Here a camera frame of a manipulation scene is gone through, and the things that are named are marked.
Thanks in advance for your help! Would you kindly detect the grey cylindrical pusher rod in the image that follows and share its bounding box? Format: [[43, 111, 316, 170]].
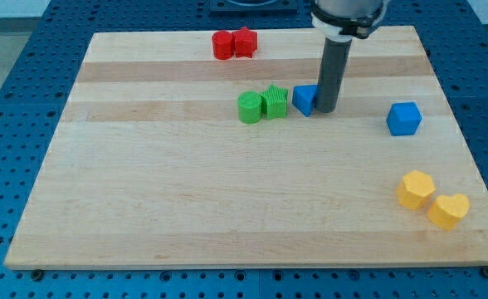
[[314, 38, 351, 113]]

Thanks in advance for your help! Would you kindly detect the blue cube block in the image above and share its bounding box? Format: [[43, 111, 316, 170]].
[[386, 102, 422, 136]]

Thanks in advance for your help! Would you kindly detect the blue triangle block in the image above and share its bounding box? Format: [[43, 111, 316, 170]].
[[292, 85, 317, 117]]

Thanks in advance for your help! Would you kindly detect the green star block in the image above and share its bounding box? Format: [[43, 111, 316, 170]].
[[260, 85, 288, 120]]

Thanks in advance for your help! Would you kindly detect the red star block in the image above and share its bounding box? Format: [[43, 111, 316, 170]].
[[232, 27, 258, 58]]

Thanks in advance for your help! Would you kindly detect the green cylinder block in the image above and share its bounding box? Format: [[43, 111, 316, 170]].
[[237, 91, 262, 124]]

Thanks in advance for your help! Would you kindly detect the red cylinder block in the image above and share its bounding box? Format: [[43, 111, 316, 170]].
[[212, 30, 234, 60]]

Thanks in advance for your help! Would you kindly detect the yellow hexagon block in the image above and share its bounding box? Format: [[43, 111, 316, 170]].
[[396, 170, 436, 210]]

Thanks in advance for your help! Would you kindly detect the yellow heart block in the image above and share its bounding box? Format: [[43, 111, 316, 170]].
[[426, 194, 471, 231]]

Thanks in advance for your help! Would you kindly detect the wooden board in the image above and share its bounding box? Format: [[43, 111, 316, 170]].
[[4, 26, 488, 270]]

